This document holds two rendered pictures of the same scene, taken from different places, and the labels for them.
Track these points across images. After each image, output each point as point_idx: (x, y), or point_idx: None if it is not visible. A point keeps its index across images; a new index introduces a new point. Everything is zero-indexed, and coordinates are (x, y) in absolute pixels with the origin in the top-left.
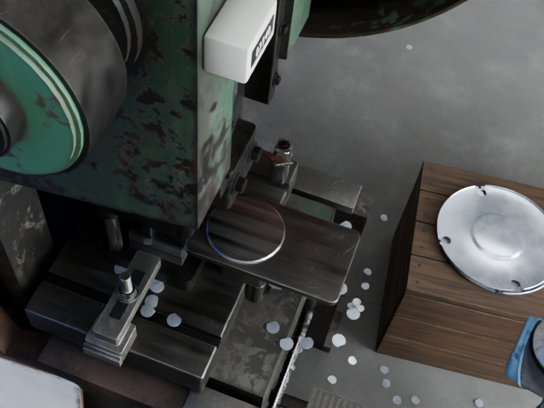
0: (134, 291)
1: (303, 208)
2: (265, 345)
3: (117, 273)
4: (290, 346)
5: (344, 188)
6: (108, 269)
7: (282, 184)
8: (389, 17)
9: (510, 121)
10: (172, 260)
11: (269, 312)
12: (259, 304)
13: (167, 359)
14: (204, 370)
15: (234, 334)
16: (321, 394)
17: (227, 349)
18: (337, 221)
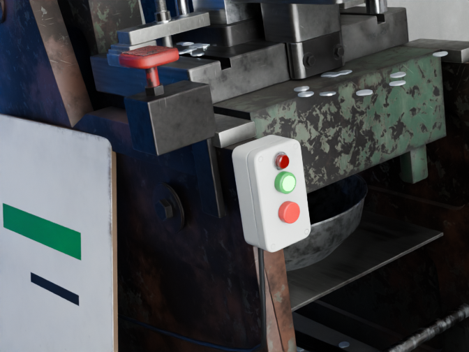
0: (167, 13)
1: (403, 50)
2: (283, 95)
3: (177, 43)
4: (308, 93)
5: (462, 43)
6: (172, 44)
7: (379, 19)
8: None
9: None
10: (220, 19)
11: (306, 84)
12: (301, 82)
13: (169, 65)
14: (195, 67)
15: (259, 92)
16: None
17: (244, 96)
18: (453, 87)
